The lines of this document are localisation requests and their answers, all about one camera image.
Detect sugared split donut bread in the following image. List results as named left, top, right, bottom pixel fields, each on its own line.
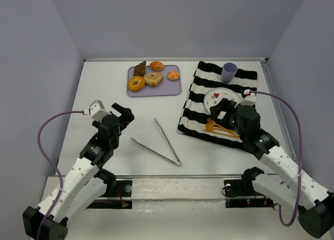
left=144, top=72, right=163, bottom=87

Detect metal tongs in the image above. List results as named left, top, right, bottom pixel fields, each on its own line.
left=130, top=117, right=182, bottom=167

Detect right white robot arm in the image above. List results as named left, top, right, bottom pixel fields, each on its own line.
left=209, top=98, right=333, bottom=238

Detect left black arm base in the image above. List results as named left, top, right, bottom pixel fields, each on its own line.
left=87, top=179, right=133, bottom=209

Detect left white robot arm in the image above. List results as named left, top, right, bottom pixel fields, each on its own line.
left=22, top=100, right=135, bottom=239

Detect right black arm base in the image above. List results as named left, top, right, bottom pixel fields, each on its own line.
left=221, top=179, right=277, bottom=209

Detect white decorated plate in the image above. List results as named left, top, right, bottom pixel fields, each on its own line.
left=203, top=87, right=241, bottom=114

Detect orange plastic fork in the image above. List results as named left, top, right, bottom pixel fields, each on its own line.
left=206, top=123, right=237, bottom=136

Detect orange plastic knife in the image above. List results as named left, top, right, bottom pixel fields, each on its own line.
left=204, top=118, right=239, bottom=139

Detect black white striped cloth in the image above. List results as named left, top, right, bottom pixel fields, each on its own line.
left=177, top=61, right=258, bottom=150

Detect orange glazed donut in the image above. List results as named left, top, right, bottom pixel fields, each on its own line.
left=127, top=76, right=146, bottom=92

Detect lavender plastic cup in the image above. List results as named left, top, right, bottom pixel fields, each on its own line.
left=221, top=63, right=238, bottom=83

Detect brown chocolate croissant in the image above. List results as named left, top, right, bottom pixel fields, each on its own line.
left=134, top=61, right=146, bottom=77

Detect lavender plastic tray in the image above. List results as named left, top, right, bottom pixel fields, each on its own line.
left=127, top=65, right=182, bottom=98

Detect glazed round bun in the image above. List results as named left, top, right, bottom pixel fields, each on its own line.
left=150, top=61, right=165, bottom=71

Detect small round bun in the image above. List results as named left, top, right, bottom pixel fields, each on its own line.
left=167, top=70, right=180, bottom=81

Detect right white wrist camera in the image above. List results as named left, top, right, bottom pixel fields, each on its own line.
left=234, top=89, right=256, bottom=108

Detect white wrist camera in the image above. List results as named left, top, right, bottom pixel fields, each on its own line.
left=234, top=89, right=256, bottom=108
left=89, top=100, right=110, bottom=122

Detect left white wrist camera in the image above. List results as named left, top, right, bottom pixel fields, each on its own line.
left=89, top=100, right=110, bottom=122

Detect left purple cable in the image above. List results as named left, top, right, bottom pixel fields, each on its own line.
left=36, top=110, right=89, bottom=240

